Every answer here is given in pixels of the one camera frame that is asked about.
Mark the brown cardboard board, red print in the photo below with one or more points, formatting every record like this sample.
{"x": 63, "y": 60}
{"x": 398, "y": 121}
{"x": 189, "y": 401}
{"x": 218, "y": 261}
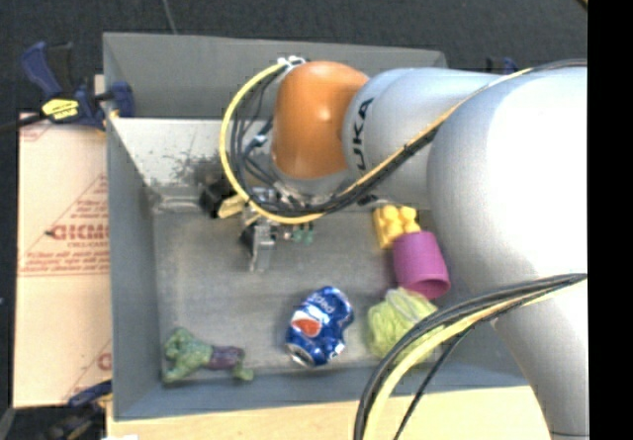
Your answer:
{"x": 59, "y": 290}

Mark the yellow toy brick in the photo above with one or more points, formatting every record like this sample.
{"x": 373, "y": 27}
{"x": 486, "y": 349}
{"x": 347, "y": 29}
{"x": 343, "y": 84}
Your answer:
{"x": 390, "y": 223}

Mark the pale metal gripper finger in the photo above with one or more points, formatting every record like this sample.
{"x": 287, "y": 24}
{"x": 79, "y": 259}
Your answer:
{"x": 268, "y": 255}
{"x": 255, "y": 257}

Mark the light green yarn ball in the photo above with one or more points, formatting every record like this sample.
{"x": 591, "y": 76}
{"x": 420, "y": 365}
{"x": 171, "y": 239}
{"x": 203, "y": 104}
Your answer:
{"x": 393, "y": 322}

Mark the green toy figure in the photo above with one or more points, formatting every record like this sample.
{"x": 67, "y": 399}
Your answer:
{"x": 190, "y": 354}

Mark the grey metal bin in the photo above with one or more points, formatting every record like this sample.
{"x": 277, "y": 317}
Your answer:
{"x": 217, "y": 290}

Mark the black cylinder on white bracket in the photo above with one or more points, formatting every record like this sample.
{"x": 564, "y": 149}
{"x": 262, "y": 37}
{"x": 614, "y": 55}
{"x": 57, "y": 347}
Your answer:
{"x": 215, "y": 198}

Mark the purple plastic cup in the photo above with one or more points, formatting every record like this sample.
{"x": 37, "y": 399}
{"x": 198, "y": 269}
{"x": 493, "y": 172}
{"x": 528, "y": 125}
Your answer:
{"x": 420, "y": 262}

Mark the crushed blue soda can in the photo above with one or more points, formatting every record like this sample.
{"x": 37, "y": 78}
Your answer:
{"x": 319, "y": 326}

